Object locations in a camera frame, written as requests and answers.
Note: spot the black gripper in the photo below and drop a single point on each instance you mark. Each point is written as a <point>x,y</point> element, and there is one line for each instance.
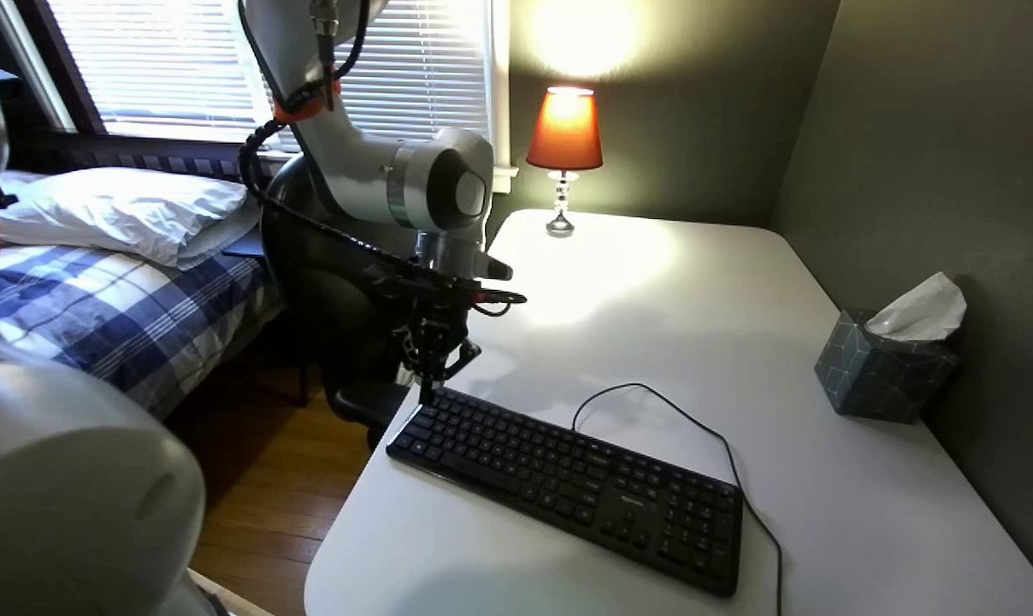
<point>442,303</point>

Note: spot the black computer keyboard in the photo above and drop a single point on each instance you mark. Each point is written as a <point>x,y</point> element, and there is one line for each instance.
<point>586,491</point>

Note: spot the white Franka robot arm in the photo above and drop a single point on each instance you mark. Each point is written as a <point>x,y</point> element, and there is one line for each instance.
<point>355,159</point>

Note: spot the black office chair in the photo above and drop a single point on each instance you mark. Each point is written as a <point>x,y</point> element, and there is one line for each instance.
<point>332,331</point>

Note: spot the orange shade table lamp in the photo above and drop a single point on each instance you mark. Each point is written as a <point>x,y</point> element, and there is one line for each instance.
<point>566,131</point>

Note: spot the blue plaid bed blanket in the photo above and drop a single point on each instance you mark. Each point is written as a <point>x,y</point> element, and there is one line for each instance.
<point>108,321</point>

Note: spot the white pillow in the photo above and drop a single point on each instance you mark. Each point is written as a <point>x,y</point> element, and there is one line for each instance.
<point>116,210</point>

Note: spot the dark bed headboard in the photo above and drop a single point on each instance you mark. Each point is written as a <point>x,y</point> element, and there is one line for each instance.
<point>141,155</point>

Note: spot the white window blinds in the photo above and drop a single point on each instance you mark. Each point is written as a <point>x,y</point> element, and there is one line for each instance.
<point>163,55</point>

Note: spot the grey patterned tissue box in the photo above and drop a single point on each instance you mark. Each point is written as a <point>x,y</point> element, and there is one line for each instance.
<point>877,378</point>

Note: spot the white tissue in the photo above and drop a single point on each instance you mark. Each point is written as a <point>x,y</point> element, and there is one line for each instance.
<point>921,309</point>

